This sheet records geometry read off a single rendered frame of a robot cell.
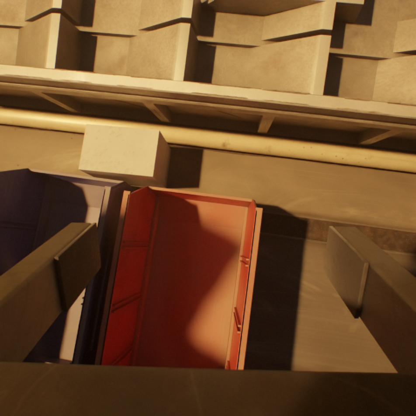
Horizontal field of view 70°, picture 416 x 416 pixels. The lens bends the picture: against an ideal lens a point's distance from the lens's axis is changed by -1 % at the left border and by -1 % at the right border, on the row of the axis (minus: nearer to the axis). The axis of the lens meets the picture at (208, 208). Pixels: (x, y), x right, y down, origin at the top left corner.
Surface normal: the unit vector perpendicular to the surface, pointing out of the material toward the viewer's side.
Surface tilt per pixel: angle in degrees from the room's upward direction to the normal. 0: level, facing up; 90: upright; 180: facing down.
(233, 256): 0
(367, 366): 0
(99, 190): 29
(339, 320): 0
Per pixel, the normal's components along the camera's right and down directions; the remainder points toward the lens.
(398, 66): -0.58, -0.03
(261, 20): -0.09, 0.04
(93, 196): -0.13, 0.36
